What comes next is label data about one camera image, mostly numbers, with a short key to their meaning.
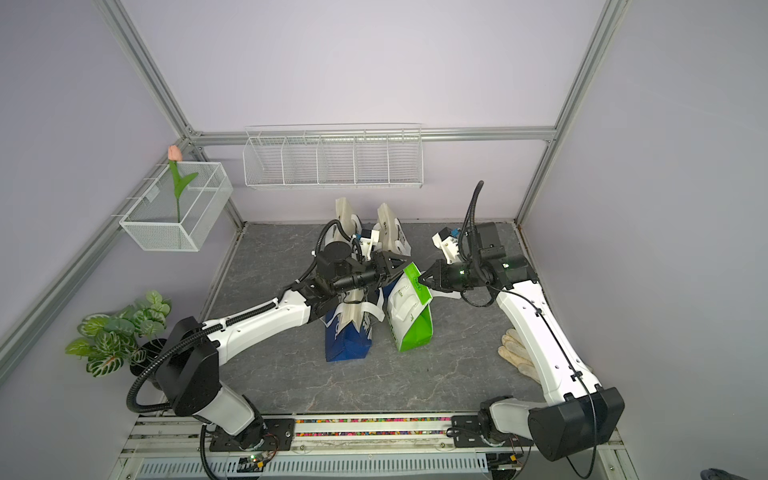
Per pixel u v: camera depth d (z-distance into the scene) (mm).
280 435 739
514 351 861
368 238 722
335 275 618
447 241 667
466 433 737
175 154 827
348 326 684
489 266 509
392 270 677
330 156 1021
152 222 785
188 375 432
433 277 655
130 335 680
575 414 373
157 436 754
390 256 692
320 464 708
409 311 709
